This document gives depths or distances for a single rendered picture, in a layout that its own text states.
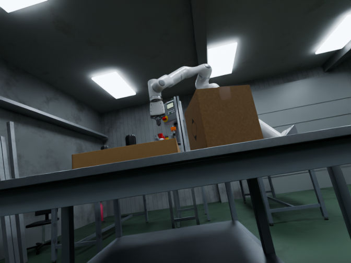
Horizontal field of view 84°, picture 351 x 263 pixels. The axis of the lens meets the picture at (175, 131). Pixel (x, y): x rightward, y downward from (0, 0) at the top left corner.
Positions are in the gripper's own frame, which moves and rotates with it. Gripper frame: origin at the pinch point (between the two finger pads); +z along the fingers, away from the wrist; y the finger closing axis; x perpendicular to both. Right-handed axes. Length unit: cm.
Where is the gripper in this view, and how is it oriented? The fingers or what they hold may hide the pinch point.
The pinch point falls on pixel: (159, 122)
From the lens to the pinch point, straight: 133.1
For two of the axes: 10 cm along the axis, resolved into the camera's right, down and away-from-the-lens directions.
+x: -0.7, -2.3, -9.7
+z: 1.4, 9.6, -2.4
